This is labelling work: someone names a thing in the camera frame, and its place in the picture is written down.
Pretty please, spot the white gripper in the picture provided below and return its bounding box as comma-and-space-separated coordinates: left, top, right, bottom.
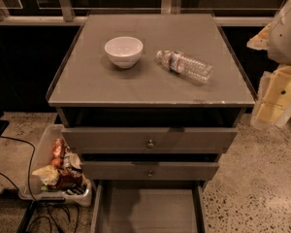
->
246, 13, 291, 130

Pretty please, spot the clear plastic water bottle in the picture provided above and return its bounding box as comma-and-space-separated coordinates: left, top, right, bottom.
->
156, 50, 212, 83

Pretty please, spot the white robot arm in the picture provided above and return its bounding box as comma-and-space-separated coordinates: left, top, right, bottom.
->
246, 0, 291, 130

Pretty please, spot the grey drawer cabinet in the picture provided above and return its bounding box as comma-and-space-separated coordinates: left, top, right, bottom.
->
46, 13, 258, 233

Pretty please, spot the brass top drawer knob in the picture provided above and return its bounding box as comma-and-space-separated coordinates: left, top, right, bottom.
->
146, 140, 154, 149

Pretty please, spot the top grey drawer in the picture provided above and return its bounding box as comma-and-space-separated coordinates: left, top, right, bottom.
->
62, 127, 237, 154

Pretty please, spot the grey drawer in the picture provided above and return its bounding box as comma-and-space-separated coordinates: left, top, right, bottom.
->
81, 161, 219, 181
62, 127, 237, 154
90, 181, 209, 233

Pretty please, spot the bottom grey drawer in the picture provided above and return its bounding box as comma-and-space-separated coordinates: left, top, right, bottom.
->
90, 181, 209, 233

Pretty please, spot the middle grey drawer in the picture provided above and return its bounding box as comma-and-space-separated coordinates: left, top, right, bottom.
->
81, 161, 219, 181

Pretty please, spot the metal window railing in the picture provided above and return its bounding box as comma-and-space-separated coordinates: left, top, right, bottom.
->
0, 0, 288, 26

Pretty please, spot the white ceramic bowl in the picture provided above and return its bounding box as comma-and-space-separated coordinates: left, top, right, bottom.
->
104, 36, 144, 69

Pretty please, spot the red snack bag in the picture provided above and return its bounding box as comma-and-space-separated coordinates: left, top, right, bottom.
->
52, 139, 65, 158

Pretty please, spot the brown snack bag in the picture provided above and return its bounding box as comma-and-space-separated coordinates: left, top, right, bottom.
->
56, 170, 83, 189

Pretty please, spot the clear plastic storage bin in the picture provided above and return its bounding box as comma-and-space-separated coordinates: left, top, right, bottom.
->
18, 124, 92, 207

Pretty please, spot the yellow snack bag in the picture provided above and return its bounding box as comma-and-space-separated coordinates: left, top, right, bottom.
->
32, 165, 59, 185

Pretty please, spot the black cable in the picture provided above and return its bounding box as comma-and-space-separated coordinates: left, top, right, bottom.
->
0, 135, 81, 233

